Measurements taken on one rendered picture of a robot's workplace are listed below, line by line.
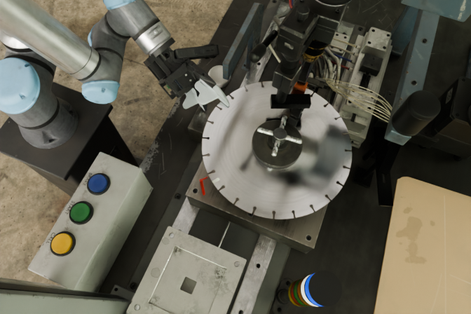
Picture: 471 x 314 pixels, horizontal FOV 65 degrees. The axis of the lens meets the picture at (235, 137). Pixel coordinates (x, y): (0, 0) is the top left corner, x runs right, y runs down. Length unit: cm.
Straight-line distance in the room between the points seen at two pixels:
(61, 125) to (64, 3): 155
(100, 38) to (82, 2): 162
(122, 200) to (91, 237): 10
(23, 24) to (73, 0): 181
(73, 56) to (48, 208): 121
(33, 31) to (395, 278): 94
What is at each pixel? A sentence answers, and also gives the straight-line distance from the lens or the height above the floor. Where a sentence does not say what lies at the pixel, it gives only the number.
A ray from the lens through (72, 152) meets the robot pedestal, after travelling 111.
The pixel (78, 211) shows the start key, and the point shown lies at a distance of 87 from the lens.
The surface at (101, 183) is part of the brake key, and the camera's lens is 87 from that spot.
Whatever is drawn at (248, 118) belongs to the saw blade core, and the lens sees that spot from 84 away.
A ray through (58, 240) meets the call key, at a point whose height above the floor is 91.
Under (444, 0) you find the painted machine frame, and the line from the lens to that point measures 72.
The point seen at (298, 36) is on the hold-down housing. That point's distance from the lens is 59.
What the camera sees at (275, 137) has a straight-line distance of 76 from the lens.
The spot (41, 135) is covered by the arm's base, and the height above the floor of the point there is 80.
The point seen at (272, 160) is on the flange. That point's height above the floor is 96.
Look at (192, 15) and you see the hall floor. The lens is 233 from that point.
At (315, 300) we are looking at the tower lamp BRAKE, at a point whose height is 116.
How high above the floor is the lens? 169
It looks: 65 degrees down
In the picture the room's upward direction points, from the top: 3 degrees clockwise
